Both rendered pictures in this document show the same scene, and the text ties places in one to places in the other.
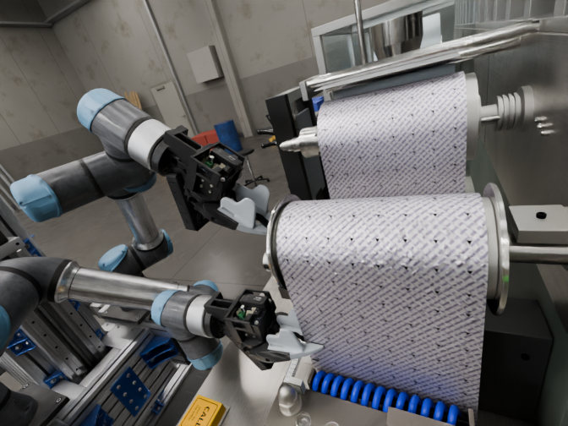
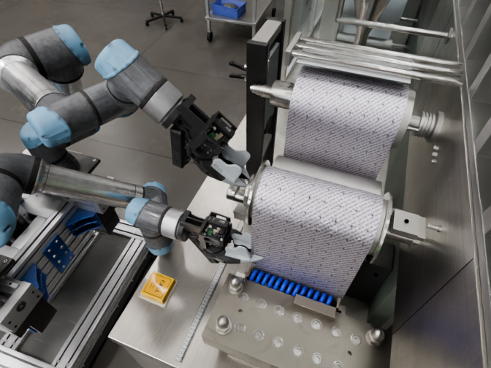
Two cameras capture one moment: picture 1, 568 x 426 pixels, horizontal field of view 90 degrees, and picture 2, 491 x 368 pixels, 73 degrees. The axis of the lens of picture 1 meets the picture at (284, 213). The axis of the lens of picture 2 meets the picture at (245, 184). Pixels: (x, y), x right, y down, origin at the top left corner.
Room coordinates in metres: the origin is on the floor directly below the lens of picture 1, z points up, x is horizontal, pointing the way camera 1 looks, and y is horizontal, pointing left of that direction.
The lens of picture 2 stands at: (-0.07, 0.12, 1.80)
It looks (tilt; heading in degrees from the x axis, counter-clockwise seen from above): 49 degrees down; 349
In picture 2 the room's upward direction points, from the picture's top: straight up
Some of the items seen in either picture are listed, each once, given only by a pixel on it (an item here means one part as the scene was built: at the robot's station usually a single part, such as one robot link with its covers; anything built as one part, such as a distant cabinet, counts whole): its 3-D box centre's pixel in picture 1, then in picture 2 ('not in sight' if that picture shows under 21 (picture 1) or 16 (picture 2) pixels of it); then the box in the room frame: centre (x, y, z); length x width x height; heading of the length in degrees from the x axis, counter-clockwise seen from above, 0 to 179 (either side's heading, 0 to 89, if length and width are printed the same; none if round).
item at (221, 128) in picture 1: (228, 137); not in sight; (7.37, 0.80, 0.39); 0.51 x 0.51 x 0.78
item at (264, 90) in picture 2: (292, 144); (261, 90); (0.63, -0.06, 1.33); 0.06 x 0.03 x 0.03; 58
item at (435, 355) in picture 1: (379, 349); (299, 265); (0.26, -0.07, 1.11); 0.23 x 0.01 x 0.18; 58
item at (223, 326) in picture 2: not in sight; (223, 323); (0.19, 0.12, 1.05); 0.04 x 0.04 x 0.04
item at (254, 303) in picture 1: (242, 319); (205, 232); (0.39, 0.13, 1.12); 0.12 x 0.08 x 0.09; 58
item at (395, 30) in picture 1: (396, 30); not in sight; (0.93, -0.47, 1.50); 0.14 x 0.14 x 0.06
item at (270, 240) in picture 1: (292, 241); (259, 192); (0.38, 0.00, 1.25); 0.15 x 0.01 x 0.15; 148
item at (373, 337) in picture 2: not in sight; (377, 335); (0.10, -0.21, 1.05); 0.04 x 0.04 x 0.04
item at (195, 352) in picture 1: (200, 335); (157, 231); (0.49, 0.26, 1.01); 0.11 x 0.08 x 0.11; 4
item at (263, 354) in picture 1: (269, 346); (224, 253); (0.33, 0.09, 1.09); 0.09 x 0.05 x 0.02; 57
